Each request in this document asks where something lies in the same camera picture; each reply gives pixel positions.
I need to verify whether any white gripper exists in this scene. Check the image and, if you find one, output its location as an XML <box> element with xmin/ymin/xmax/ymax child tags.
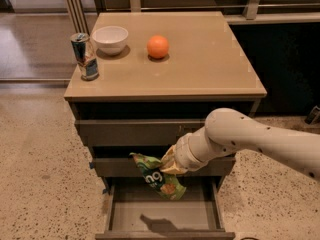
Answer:
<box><xmin>160</xmin><ymin>127</ymin><xmax>220</xmax><ymax>175</ymax></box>

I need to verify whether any open bottom drawer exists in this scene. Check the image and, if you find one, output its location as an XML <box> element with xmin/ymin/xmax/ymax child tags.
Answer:
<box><xmin>95</xmin><ymin>177</ymin><xmax>235</xmax><ymax>240</ymax></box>

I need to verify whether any dark object on floor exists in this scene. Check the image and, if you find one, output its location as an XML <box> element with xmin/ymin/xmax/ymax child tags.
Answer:
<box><xmin>305</xmin><ymin>105</ymin><xmax>320</xmax><ymax>124</ymax></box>

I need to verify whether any brown drawer cabinet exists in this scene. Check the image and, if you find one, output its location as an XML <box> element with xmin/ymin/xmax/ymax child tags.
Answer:
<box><xmin>63</xmin><ymin>11</ymin><xmax>268</xmax><ymax>240</ymax></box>

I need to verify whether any green rice chip bag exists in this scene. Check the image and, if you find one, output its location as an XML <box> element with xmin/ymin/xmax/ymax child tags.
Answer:
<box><xmin>130</xmin><ymin>153</ymin><xmax>186</xmax><ymax>201</ymax></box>

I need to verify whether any blue silver drink can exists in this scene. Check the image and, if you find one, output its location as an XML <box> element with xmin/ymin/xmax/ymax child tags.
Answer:
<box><xmin>71</xmin><ymin>33</ymin><xmax>99</xmax><ymax>81</ymax></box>

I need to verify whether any top drawer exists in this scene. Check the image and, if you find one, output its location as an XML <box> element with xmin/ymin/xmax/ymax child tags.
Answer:
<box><xmin>75</xmin><ymin>119</ymin><xmax>204</xmax><ymax>146</ymax></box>

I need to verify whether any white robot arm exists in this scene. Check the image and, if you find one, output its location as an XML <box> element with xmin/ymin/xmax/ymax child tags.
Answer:
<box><xmin>160</xmin><ymin>108</ymin><xmax>320</xmax><ymax>181</ymax></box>

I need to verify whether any white bowl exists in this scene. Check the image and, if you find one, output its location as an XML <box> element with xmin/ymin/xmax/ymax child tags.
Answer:
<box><xmin>92</xmin><ymin>26</ymin><xmax>129</xmax><ymax>55</ymax></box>

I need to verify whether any middle drawer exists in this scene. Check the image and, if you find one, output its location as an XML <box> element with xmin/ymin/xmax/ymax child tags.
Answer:
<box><xmin>92</xmin><ymin>157</ymin><xmax>235</xmax><ymax>177</ymax></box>

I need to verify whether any orange fruit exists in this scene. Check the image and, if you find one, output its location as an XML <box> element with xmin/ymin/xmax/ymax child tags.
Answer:
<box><xmin>147</xmin><ymin>35</ymin><xmax>169</xmax><ymax>59</ymax></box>

